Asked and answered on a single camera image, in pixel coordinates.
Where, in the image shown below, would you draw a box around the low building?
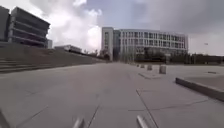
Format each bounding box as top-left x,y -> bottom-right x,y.
53,44 -> 83,55

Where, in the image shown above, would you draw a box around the raised stone platform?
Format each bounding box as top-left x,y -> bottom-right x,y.
175,73 -> 224,103

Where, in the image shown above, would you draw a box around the wide stone steps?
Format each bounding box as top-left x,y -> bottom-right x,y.
0,41 -> 106,74

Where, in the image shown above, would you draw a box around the grey stone slab pavement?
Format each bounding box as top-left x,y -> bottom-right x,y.
0,61 -> 224,128

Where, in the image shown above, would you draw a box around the white curved building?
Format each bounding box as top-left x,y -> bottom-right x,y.
100,26 -> 190,63

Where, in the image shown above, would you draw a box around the row of trees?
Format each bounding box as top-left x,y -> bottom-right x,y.
133,46 -> 224,66

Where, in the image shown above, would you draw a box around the robot's own part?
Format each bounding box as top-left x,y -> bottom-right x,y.
72,117 -> 85,128
135,115 -> 150,128

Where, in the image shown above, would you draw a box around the dark tiered building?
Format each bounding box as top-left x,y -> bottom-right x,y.
0,5 -> 52,49

